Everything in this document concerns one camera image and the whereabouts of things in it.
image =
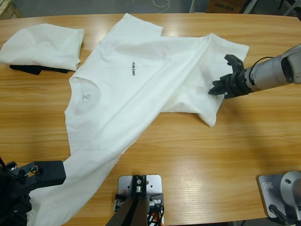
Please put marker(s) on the white printed t-shirt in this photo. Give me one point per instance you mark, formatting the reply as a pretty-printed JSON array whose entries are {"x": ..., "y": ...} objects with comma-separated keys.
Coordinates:
[{"x": 141, "y": 94}]

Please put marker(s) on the black garment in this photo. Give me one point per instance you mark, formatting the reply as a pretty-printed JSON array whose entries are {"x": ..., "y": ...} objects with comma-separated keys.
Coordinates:
[{"x": 26, "y": 69}]

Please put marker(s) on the black clamp block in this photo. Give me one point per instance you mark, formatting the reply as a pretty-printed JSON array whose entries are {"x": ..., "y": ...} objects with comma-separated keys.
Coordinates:
[
  {"x": 158, "y": 196},
  {"x": 119, "y": 201}
]

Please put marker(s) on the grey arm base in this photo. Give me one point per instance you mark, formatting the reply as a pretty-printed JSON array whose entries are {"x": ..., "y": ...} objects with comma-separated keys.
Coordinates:
[{"x": 270, "y": 195}]

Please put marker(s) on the dark camera post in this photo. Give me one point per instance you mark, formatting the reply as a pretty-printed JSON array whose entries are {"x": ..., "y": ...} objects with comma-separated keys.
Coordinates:
[{"x": 134, "y": 212}]

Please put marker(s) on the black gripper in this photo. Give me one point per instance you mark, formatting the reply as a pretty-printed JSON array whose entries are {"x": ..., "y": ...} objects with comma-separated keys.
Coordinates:
[
  {"x": 237, "y": 84},
  {"x": 11, "y": 202}
]

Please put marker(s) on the brown cardboard box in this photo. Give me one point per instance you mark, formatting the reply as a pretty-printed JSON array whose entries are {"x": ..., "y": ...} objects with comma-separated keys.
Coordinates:
[{"x": 223, "y": 6}]

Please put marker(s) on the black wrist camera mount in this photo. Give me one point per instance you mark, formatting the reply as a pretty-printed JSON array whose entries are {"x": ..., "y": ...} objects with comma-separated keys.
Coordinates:
[
  {"x": 49, "y": 173},
  {"x": 234, "y": 62}
]

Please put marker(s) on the grey metal leg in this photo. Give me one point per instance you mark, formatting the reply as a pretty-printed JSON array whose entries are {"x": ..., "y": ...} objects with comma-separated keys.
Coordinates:
[{"x": 192, "y": 5}]

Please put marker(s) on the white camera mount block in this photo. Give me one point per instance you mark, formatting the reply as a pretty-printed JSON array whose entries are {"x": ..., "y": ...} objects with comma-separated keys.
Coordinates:
[{"x": 155, "y": 184}]

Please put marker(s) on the white metal frame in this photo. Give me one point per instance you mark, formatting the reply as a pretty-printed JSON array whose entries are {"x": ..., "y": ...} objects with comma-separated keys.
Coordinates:
[{"x": 249, "y": 6}]

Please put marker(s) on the wooden crate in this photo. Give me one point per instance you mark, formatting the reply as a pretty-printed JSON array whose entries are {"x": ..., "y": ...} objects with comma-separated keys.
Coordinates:
[{"x": 8, "y": 8}]

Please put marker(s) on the white garment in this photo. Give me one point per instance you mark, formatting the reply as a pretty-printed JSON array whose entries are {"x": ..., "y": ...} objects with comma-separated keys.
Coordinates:
[{"x": 42, "y": 44}]

